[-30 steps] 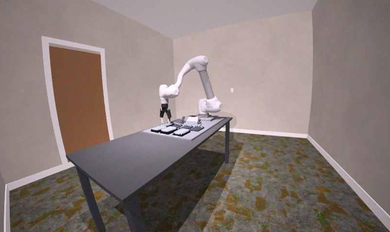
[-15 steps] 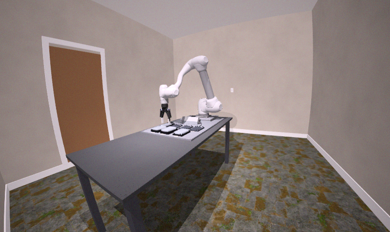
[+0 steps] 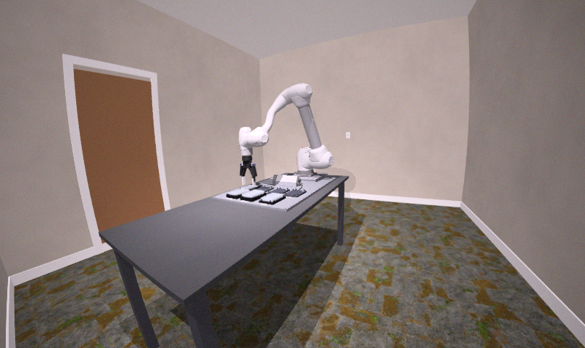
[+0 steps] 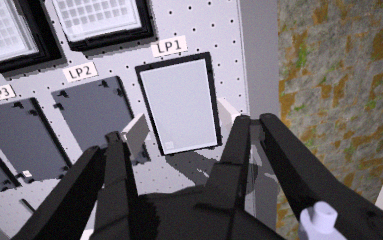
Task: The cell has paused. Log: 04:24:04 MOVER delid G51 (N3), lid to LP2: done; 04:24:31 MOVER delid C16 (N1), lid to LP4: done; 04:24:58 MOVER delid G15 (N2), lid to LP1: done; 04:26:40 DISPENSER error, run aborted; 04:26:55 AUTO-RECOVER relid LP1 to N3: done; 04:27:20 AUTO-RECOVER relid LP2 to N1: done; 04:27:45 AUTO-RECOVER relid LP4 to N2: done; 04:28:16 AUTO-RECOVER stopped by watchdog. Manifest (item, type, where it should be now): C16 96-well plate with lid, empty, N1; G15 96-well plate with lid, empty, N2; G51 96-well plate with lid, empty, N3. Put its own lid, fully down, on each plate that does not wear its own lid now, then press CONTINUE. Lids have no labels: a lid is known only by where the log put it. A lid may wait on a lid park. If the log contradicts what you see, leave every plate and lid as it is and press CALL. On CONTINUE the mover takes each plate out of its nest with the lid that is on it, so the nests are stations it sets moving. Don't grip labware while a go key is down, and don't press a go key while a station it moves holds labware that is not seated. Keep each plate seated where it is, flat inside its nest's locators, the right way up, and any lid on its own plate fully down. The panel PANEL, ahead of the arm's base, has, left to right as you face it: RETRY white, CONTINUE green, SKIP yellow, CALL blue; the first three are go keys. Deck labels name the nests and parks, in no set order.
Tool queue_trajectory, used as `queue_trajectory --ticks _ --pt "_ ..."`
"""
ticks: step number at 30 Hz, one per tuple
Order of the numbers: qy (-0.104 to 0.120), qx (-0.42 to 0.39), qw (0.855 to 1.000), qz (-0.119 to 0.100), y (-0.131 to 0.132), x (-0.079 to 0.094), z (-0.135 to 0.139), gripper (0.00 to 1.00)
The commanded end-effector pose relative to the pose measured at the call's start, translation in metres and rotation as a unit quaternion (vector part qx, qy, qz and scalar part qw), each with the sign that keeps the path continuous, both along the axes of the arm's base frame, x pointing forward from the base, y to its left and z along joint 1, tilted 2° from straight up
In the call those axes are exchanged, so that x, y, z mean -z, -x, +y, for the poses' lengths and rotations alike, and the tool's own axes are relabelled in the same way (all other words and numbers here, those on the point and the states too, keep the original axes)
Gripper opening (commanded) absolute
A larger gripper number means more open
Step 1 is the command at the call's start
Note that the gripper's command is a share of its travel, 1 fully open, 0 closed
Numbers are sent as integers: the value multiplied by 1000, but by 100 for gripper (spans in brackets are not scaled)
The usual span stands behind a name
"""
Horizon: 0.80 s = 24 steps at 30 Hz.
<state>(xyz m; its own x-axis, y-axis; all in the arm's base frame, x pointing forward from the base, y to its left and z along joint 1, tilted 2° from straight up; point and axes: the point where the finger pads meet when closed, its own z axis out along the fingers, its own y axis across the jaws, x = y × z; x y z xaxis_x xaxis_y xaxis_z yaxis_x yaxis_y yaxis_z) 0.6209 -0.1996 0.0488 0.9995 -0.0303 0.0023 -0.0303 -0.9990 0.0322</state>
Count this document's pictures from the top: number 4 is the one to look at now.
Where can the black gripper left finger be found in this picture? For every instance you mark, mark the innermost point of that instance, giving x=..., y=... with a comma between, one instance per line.
x=64, y=213

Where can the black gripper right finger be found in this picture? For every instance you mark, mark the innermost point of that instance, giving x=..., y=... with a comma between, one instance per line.
x=327, y=209

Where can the white button panel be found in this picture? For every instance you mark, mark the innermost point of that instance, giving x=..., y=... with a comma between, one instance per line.
x=89, y=227

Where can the grey perforated base plate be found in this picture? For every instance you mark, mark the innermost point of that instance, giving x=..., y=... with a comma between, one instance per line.
x=208, y=25

